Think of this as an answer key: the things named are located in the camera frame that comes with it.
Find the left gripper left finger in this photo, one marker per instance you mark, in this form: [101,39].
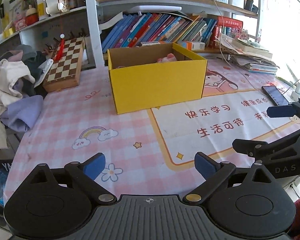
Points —
[83,175]

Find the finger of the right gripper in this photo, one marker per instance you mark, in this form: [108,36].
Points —
[288,110]
[278,149]

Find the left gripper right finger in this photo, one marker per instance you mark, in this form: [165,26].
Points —
[215,175]

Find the pink plush pig toy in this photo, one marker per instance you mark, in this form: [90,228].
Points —
[169,58]

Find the white power strip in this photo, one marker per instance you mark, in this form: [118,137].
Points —
[294,91]

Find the black smartphone on table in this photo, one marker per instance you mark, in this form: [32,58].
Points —
[275,95]

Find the stack of papers and books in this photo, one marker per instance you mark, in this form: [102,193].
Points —
[251,58]

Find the pink checkered tablecloth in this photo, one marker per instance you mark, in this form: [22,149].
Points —
[150,151]

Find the wooden chess board box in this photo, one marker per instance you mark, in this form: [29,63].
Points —
[66,72]

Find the pile of clothes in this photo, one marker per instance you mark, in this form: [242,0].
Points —
[21,71]

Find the yellow cardboard box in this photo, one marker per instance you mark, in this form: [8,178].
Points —
[138,82]

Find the red tassel ornament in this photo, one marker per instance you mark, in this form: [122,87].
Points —
[59,51]

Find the row of colourful books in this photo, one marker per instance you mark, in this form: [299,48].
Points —
[136,30]

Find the white shelf post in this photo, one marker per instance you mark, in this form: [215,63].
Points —
[92,15]

